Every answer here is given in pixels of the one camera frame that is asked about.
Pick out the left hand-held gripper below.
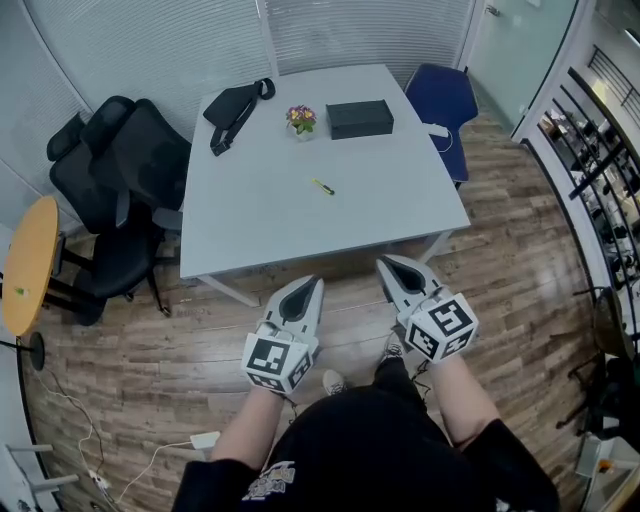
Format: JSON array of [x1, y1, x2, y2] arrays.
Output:
[[241, 274, 326, 397]]

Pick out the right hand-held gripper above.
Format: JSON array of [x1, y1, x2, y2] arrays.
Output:
[[375, 254, 481, 363]]

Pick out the person's right forearm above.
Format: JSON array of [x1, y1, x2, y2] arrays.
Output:
[[428, 348, 505, 450]]

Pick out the person's left forearm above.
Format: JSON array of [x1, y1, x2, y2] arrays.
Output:
[[209, 386, 287, 465]]

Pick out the white table leg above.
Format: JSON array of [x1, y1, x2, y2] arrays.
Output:
[[196, 271, 262, 309], [418, 230, 455, 267]]

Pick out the left grey sneaker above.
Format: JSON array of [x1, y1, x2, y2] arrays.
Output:
[[321, 369, 349, 398]]

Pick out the person's black trousers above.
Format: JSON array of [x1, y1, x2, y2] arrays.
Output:
[[373, 356, 427, 407]]

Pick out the white power strip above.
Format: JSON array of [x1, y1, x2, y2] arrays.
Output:
[[189, 430, 222, 450]]

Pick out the person's black t-shirt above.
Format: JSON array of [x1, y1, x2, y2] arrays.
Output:
[[171, 383, 562, 512]]

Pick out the black rectangular box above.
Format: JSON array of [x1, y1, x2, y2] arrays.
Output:
[[324, 98, 396, 142]]

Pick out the small potted flower plant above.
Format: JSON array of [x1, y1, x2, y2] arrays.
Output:
[[284, 103, 319, 143]]

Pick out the blue chair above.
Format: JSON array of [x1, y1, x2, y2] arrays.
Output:
[[403, 62, 481, 191]]

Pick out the black mesh office chair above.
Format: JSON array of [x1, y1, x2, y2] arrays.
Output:
[[78, 96, 195, 317], [46, 111, 127, 237]]

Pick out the black waist bag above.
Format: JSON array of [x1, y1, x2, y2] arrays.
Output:
[[201, 76, 278, 158]]

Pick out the black metal railing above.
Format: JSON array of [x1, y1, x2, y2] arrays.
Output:
[[518, 43, 640, 302]]

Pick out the black floor stand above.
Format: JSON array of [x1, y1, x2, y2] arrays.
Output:
[[0, 331, 47, 372]]

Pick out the round wooden table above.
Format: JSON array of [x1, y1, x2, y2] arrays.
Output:
[[1, 195, 101, 337]]

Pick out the white metal rack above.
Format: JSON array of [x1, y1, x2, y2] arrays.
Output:
[[3, 441, 82, 497]]

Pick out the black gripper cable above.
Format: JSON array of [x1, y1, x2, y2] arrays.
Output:
[[409, 358, 432, 397], [283, 391, 302, 427]]

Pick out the white power strip cable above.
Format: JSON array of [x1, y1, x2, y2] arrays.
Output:
[[113, 440, 194, 505]]

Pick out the thin white floor cable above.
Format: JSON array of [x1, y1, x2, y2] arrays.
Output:
[[46, 368, 109, 475]]

